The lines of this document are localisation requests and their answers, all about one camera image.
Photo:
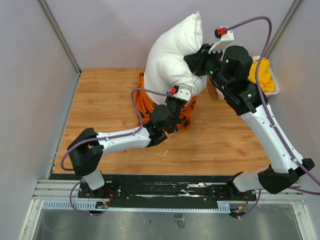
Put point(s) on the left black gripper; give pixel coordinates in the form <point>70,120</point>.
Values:
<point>170,97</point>

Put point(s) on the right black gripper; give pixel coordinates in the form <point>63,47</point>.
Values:
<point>195,61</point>

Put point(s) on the orange monogram pillowcase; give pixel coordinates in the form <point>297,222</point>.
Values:
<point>146,105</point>

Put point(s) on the white pillow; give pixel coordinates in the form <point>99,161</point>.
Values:
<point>165,66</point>

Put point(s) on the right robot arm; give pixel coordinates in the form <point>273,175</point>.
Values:
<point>286,164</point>

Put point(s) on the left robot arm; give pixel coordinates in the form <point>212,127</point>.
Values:
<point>89,147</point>

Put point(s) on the white plastic bin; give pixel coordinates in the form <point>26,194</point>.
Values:
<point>277,89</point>

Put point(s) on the yellow cloth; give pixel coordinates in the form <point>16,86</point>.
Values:
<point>264,75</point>

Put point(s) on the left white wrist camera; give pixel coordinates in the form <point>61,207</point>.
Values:
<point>181,92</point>

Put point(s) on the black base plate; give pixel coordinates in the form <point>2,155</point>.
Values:
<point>198,191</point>

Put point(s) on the right aluminium frame post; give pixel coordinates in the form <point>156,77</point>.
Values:
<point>296,4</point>

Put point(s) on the aluminium frame post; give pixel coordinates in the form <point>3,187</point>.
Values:
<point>296,4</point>
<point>58,33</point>

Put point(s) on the white slotted cable duct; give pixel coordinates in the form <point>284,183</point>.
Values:
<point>81,205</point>

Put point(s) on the left aluminium frame post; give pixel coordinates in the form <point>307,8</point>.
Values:
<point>58,33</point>

